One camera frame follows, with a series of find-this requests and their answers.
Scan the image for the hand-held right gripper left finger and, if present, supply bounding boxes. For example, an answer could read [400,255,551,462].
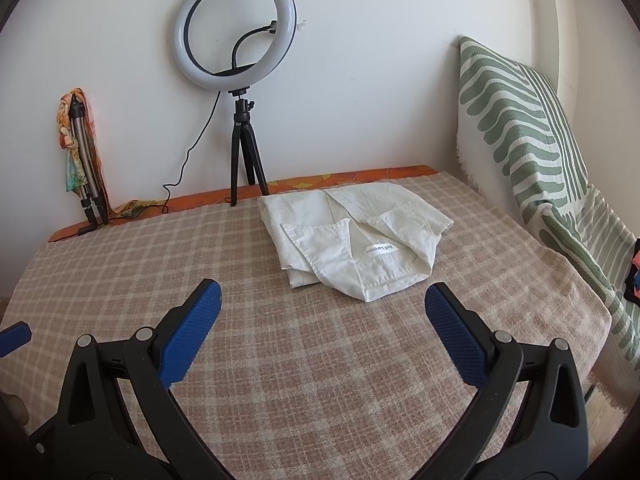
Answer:
[27,278,223,480]

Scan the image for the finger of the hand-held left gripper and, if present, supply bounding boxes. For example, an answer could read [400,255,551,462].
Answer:
[0,322,32,359]

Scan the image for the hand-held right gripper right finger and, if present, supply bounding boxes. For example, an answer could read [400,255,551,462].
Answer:
[424,282,592,480]

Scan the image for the white shirt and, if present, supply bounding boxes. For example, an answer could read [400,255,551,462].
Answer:
[257,183,455,303]

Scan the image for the colourful folded clothes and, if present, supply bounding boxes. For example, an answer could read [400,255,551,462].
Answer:
[624,242,640,304]

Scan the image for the beige plaid blanket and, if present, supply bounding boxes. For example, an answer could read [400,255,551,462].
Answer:
[0,170,613,480]

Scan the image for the orange bed sheet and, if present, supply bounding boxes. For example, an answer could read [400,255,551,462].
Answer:
[47,164,436,243]

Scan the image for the folded grey tripod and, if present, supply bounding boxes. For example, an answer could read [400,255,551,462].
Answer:
[69,91,110,236]

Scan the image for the green striped white pillow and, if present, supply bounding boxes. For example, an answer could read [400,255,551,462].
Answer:
[455,35,640,406]

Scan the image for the black ring light cable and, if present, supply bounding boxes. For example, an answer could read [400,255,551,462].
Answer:
[107,91,221,221]

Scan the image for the white ring light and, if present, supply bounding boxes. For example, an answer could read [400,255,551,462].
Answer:
[173,0,306,93]

